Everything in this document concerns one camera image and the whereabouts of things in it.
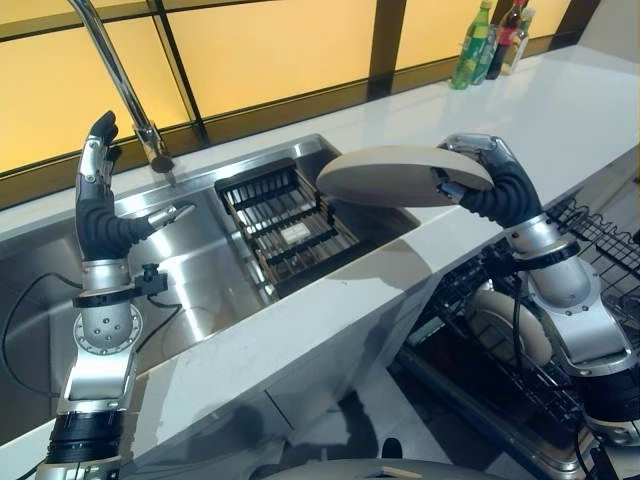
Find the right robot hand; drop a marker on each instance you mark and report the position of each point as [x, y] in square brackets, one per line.
[505, 192]

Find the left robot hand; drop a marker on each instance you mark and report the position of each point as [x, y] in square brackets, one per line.
[97, 225]

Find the beige round plate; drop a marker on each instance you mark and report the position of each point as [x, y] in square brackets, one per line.
[400, 176]

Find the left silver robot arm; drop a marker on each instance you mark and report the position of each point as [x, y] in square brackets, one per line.
[95, 350]

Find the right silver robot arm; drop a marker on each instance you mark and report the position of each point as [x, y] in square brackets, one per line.
[570, 300]

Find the black dishwasher rack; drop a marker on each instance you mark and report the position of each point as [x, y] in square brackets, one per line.
[530, 320]

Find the open dishwasher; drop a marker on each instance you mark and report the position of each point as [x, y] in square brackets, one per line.
[520, 350]

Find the stainless steel sink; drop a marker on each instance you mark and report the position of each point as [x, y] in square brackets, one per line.
[165, 250]

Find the white plate with beige rim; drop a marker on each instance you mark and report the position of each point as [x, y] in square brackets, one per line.
[505, 320]

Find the small green-capped bottle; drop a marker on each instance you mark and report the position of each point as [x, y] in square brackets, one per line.
[489, 55]

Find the chrome kitchen faucet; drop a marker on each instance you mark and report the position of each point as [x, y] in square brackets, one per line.
[127, 85]

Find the clear glass oil bottle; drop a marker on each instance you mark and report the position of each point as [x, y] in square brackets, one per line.
[517, 47]

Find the green plastic bottle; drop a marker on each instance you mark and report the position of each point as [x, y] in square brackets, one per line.
[471, 47]

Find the dark sauce bottle red label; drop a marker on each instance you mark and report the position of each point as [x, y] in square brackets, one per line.
[506, 42]

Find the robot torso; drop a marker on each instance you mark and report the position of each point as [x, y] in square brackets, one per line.
[370, 469]

